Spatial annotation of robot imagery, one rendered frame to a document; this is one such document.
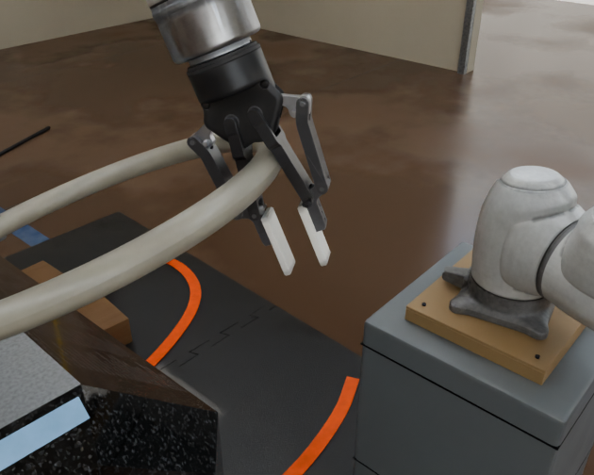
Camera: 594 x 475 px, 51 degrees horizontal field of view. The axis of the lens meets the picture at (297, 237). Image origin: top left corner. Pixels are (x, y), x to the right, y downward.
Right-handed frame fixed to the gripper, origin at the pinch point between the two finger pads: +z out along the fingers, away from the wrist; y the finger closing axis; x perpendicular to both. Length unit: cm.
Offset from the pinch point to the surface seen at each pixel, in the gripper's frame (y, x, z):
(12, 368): 58, -13, 14
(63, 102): 256, -370, -12
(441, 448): 2, -37, 65
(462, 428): -4, -35, 59
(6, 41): 368, -503, -79
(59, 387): 49, -11, 18
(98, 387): 46, -15, 21
